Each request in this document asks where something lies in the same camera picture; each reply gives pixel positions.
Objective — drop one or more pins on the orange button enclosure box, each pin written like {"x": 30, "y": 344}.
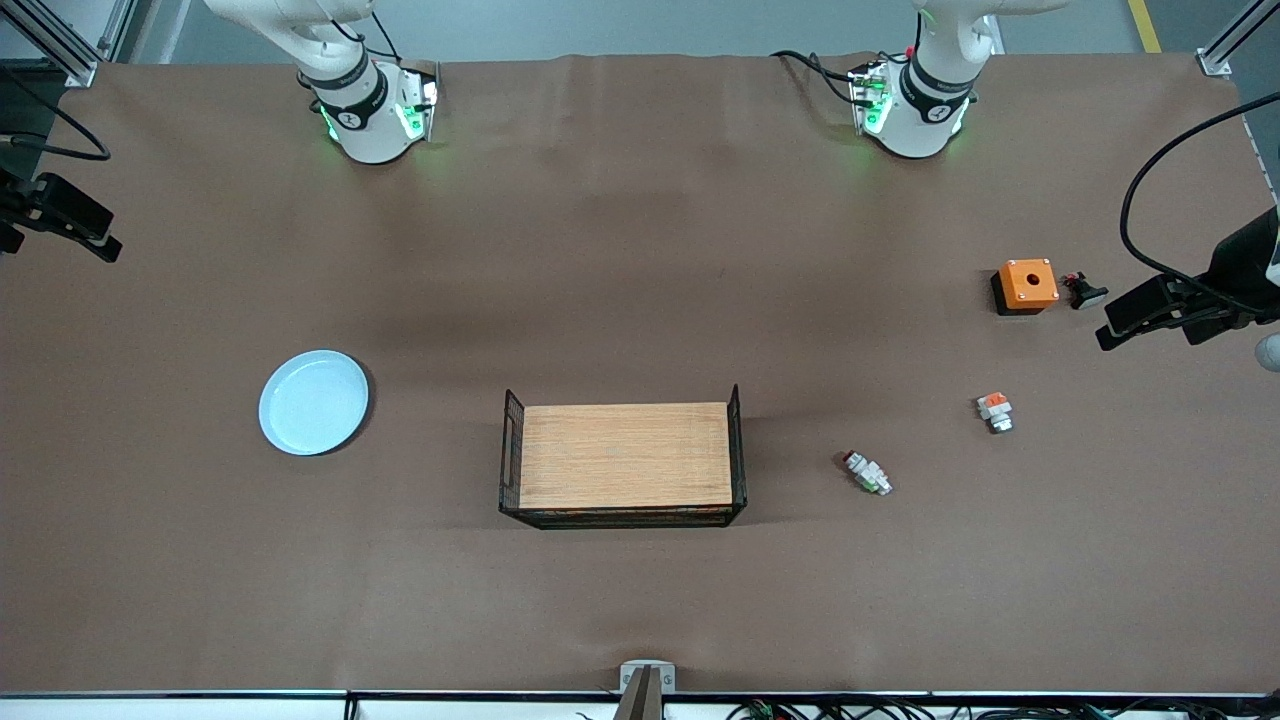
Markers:
{"x": 1027, "y": 283}

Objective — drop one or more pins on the grey metal camera bracket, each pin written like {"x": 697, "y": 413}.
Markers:
{"x": 646, "y": 680}

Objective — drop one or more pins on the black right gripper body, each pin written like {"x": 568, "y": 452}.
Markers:
{"x": 12, "y": 197}

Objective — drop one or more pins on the small black red button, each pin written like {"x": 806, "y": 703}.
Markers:
{"x": 1085, "y": 292}

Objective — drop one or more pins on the aluminium frame profile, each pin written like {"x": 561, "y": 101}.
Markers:
{"x": 1235, "y": 45}
{"x": 60, "y": 40}

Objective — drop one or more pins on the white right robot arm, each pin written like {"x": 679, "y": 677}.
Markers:
{"x": 360, "y": 95}

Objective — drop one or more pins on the orange white push button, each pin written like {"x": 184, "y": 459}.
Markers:
{"x": 994, "y": 411}

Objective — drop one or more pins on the brown table cover sheet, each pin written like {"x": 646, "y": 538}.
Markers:
{"x": 640, "y": 300}

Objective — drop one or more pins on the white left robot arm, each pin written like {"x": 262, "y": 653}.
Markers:
{"x": 925, "y": 105}

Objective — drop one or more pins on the light blue round plate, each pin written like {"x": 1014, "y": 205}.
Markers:
{"x": 313, "y": 402}

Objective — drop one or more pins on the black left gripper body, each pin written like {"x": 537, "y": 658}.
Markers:
{"x": 1236, "y": 262}

